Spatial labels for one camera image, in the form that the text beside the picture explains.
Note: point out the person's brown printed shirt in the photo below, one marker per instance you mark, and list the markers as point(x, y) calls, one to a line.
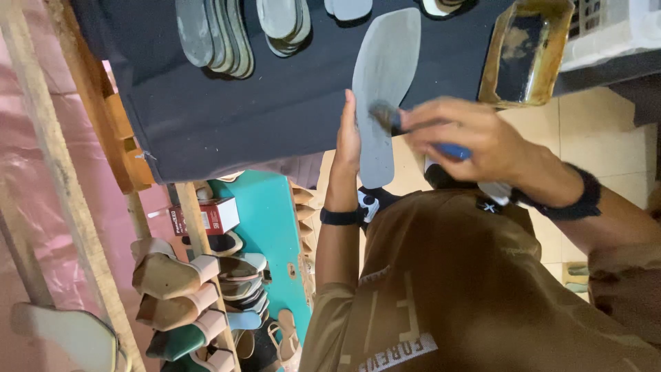
point(465, 289)

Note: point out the white plastic crate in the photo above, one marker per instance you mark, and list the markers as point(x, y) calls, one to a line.
point(614, 31)

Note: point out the wooden rack of shoes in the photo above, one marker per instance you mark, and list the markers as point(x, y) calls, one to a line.
point(180, 299)

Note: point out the row of tan shoe heels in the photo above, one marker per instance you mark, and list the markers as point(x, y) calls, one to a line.
point(303, 212)

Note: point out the person's black white right shoe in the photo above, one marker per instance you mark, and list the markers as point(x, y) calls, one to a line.
point(449, 178)

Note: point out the long stack of grey insoles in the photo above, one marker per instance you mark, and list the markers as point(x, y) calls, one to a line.
point(214, 33)

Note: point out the red and white carton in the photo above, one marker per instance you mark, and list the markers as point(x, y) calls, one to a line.
point(206, 217)

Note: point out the short stack of grey insoles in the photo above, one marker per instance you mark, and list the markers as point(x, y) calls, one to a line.
point(284, 23)

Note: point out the pale grey insole pair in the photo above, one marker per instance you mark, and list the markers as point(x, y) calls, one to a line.
point(348, 8)

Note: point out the black and cream insole stack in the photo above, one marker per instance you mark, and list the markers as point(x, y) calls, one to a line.
point(439, 6)

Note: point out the person's black white left shoe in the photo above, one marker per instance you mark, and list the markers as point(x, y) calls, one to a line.
point(374, 204)

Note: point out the teal board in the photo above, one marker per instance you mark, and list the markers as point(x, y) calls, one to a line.
point(268, 232)

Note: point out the black right wristband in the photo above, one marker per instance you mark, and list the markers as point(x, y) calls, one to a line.
point(578, 199)

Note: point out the black table cover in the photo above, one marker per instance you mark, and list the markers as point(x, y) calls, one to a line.
point(232, 119)

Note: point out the person's right fingers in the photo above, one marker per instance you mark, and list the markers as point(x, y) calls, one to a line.
point(428, 121)

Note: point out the glue stained rectangular tray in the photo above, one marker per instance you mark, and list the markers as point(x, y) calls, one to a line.
point(526, 51)

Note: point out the pale green shoe sole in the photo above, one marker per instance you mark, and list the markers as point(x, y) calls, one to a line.
point(72, 336)

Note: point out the person's black white shoe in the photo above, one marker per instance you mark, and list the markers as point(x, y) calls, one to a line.
point(374, 204)
point(449, 178)

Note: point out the black left wristband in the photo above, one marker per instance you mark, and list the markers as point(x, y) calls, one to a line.
point(341, 216)

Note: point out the black wristband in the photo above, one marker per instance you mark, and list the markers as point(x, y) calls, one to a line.
point(578, 199)
point(341, 216)

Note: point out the person's left hand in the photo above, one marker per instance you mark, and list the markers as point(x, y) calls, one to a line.
point(346, 155)

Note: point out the wooden beam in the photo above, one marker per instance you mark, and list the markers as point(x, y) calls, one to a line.
point(67, 181)

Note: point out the grey shoe insole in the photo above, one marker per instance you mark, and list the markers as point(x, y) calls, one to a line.
point(384, 62)

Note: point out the person's right hand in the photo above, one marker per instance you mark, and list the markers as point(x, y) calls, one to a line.
point(475, 139)

